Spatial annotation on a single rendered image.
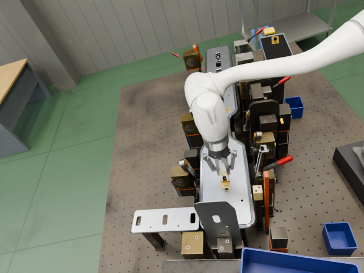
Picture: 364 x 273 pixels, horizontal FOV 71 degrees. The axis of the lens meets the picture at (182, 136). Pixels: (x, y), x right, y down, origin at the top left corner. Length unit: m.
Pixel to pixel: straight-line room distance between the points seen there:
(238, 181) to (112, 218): 0.81
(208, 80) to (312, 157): 0.91
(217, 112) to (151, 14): 3.39
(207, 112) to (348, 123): 1.20
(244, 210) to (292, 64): 0.58
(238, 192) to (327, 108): 0.99
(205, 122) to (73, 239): 2.04
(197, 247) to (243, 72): 0.63
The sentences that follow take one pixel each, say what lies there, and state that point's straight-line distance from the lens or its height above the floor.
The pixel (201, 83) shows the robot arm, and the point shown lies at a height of 1.46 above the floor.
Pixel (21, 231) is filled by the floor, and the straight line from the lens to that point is 3.05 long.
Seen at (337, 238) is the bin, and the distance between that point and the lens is 1.41.
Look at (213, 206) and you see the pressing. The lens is 0.76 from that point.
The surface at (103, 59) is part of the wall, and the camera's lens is 4.45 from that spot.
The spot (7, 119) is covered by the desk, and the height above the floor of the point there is 0.42.
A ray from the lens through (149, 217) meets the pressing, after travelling 1.17.
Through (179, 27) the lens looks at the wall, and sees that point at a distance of 4.17.
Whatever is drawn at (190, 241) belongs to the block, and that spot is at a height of 1.06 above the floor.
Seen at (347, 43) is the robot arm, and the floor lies 1.54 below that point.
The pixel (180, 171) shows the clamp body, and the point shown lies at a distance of 1.18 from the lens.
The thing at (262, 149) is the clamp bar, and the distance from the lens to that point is 1.01.
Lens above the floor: 1.99
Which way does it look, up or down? 46 degrees down
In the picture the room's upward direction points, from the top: 20 degrees counter-clockwise
